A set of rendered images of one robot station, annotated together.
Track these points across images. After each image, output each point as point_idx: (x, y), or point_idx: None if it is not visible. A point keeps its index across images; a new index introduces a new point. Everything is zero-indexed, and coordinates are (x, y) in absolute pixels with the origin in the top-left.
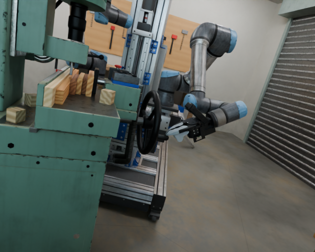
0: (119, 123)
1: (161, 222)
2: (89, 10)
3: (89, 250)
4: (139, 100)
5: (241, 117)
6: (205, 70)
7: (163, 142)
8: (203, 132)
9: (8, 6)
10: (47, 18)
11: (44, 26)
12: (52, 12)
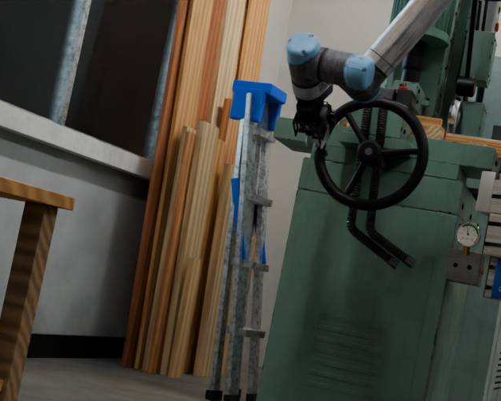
0: (276, 122)
1: None
2: (433, 41)
3: (269, 329)
4: (362, 117)
5: (287, 59)
6: (396, 18)
7: (482, 251)
8: (295, 114)
9: (388, 79)
10: (397, 74)
11: (391, 82)
12: (426, 67)
